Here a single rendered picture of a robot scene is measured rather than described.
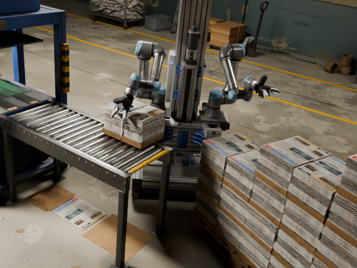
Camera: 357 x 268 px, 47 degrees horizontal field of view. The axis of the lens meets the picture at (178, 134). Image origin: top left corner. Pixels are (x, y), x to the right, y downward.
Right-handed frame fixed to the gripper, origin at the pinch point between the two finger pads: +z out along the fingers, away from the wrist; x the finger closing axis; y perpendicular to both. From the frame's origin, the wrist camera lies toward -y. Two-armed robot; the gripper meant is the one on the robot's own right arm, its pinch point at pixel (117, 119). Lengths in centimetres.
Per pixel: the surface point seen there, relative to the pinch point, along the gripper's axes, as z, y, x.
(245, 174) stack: 2, 39, -90
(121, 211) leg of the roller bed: 57, 1, -32
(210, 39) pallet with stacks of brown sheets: -238, 553, 255
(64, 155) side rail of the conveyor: 37.5, -11.1, 22.9
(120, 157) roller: 23.4, 2.6, -13.3
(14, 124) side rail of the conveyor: 33, -14, 78
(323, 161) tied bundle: -24, 31, -137
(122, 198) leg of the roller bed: 47, -5, -32
